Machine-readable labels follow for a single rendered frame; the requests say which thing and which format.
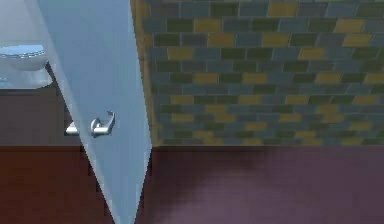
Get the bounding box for silver door lever handle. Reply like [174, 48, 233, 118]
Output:
[64, 121, 81, 136]
[89, 110, 117, 138]

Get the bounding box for white toilet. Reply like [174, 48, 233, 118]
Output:
[0, 43, 54, 90]

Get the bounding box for pale blue room door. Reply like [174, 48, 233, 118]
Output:
[23, 0, 153, 224]

